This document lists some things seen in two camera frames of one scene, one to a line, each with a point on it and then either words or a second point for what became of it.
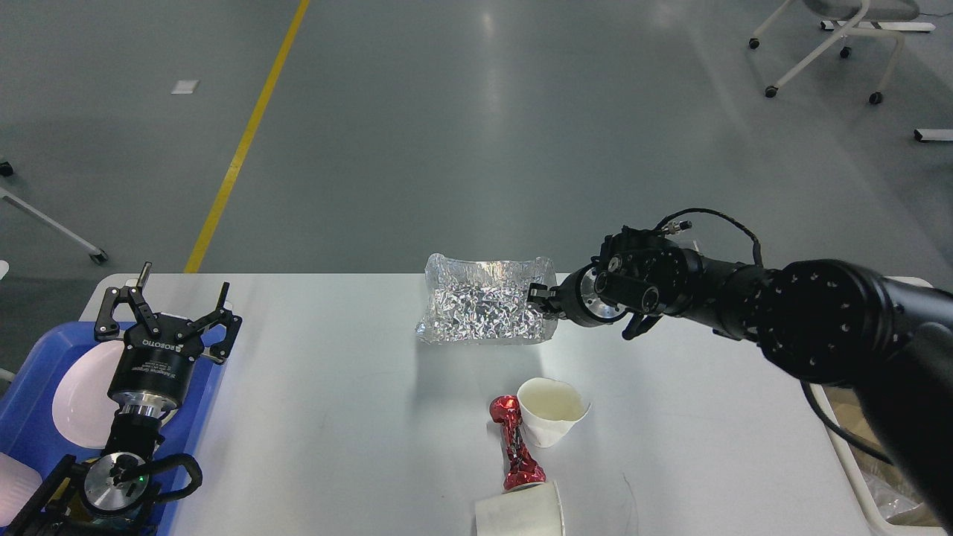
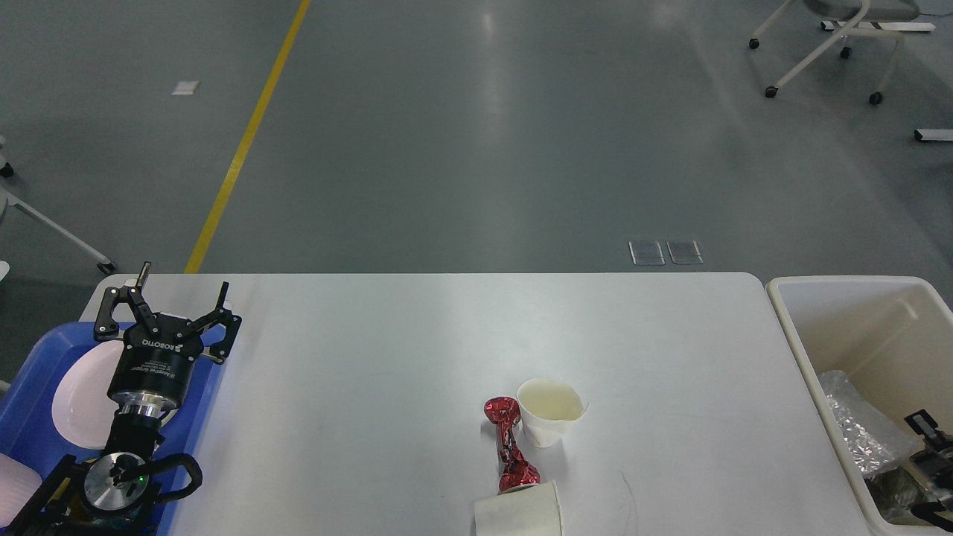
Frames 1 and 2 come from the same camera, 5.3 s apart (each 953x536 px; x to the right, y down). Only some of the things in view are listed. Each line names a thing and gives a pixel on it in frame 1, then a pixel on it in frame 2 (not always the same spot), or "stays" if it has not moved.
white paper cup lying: (535, 510) stays
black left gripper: (153, 372) stays
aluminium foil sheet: (485, 302) to (872, 442)
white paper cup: (549, 408) stays
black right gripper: (575, 300) to (937, 458)
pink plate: (83, 410) stays
